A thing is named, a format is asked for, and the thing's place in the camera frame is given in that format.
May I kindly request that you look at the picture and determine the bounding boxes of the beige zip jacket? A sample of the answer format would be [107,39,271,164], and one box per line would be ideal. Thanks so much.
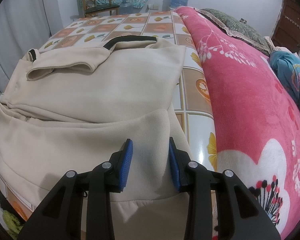
[0,36,190,239]

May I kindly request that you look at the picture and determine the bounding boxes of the pink floral blanket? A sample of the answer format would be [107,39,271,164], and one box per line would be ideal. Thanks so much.
[177,7,300,239]

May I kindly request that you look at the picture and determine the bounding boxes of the orange patterned bed sheet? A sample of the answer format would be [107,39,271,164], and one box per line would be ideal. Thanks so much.
[0,10,220,225]

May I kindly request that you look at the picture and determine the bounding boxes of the blue floral cloth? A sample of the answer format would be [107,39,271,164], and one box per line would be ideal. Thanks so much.
[269,51,300,111]

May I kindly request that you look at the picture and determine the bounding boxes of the grey green quilt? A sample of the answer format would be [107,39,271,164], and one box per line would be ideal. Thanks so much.
[196,8,271,56]

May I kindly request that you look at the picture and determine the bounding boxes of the brown wooden door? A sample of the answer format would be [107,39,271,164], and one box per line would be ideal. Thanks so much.
[271,0,300,53]

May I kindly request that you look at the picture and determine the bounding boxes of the white curtain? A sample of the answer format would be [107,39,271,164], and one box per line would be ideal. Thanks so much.
[0,0,63,94]

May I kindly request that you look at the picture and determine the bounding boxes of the spare water jug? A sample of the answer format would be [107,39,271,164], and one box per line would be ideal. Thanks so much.
[119,0,134,15]

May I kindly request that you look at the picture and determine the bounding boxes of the wooden chair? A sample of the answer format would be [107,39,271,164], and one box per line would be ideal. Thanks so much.
[81,0,120,17]

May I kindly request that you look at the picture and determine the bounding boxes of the wall power socket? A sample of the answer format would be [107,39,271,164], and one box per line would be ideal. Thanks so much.
[147,4,159,10]

